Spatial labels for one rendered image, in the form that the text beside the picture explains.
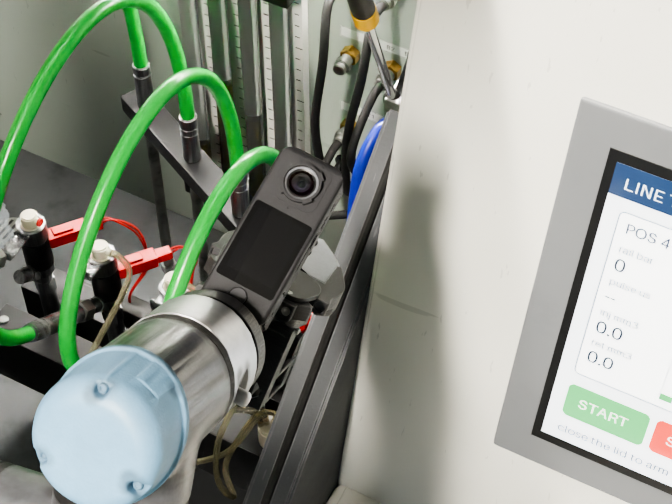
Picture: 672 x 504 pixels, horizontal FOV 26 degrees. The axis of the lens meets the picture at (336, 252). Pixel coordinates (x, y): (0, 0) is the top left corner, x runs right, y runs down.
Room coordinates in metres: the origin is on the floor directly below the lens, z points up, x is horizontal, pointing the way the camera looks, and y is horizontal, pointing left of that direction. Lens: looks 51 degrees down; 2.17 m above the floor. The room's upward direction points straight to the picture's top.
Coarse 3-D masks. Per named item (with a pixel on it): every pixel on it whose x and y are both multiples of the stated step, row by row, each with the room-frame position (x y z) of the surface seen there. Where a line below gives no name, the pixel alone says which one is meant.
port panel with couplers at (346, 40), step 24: (336, 0) 1.06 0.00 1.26; (384, 0) 1.00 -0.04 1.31; (408, 0) 1.02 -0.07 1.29; (336, 24) 1.06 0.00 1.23; (384, 24) 1.03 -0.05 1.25; (408, 24) 1.02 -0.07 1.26; (336, 48) 1.06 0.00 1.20; (360, 48) 1.05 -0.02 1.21; (384, 48) 1.03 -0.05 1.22; (408, 48) 1.02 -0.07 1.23; (336, 72) 1.02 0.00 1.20; (336, 96) 1.06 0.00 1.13; (336, 120) 1.06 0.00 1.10; (360, 144) 1.05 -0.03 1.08
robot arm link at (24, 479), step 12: (12, 468) 0.43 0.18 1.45; (24, 468) 0.44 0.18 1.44; (0, 480) 0.42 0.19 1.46; (12, 480) 0.42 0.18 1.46; (24, 480) 0.42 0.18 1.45; (36, 480) 0.42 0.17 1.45; (0, 492) 0.41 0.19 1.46; (12, 492) 0.41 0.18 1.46; (24, 492) 0.41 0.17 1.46; (36, 492) 0.41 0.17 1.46; (48, 492) 0.41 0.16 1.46
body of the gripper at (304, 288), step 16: (208, 272) 0.59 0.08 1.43; (304, 288) 0.58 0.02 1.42; (320, 288) 0.59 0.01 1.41; (224, 304) 0.53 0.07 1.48; (240, 304) 0.53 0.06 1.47; (288, 304) 0.56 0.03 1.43; (304, 304) 0.57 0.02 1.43; (256, 320) 0.53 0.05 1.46; (272, 320) 0.56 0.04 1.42; (288, 320) 0.56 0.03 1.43; (304, 320) 0.56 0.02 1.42; (256, 336) 0.51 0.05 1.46; (272, 336) 0.55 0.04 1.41; (288, 336) 0.55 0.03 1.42; (256, 352) 0.51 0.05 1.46; (272, 352) 0.55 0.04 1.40; (288, 352) 0.57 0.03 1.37; (272, 368) 0.54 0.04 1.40; (288, 368) 0.56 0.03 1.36; (256, 384) 0.54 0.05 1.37; (272, 384) 0.54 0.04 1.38; (256, 400) 0.53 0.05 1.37
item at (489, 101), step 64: (448, 0) 0.80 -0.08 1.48; (512, 0) 0.78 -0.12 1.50; (576, 0) 0.76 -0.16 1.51; (640, 0) 0.75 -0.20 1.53; (448, 64) 0.78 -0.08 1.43; (512, 64) 0.76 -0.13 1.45; (576, 64) 0.75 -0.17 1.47; (640, 64) 0.73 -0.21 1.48; (448, 128) 0.77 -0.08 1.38; (512, 128) 0.75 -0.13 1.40; (448, 192) 0.75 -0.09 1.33; (512, 192) 0.73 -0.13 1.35; (384, 256) 0.75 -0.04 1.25; (448, 256) 0.73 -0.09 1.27; (512, 256) 0.72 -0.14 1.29; (384, 320) 0.74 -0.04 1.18; (448, 320) 0.72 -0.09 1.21; (512, 320) 0.70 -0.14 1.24; (384, 384) 0.72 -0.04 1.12; (448, 384) 0.70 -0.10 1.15; (384, 448) 0.70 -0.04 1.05; (448, 448) 0.68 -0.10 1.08
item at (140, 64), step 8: (128, 8) 1.06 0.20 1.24; (128, 16) 1.07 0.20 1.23; (136, 16) 1.07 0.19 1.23; (128, 24) 1.07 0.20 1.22; (136, 24) 1.07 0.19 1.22; (128, 32) 1.07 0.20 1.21; (136, 32) 1.07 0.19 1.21; (136, 40) 1.07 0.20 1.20; (136, 48) 1.07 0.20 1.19; (144, 48) 1.07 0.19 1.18; (136, 56) 1.07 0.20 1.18; (144, 56) 1.07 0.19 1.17; (136, 64) 1.07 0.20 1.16; (144, 64) 1.07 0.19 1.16; (136, 72) 1.07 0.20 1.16; (144, 72) 1.07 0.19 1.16
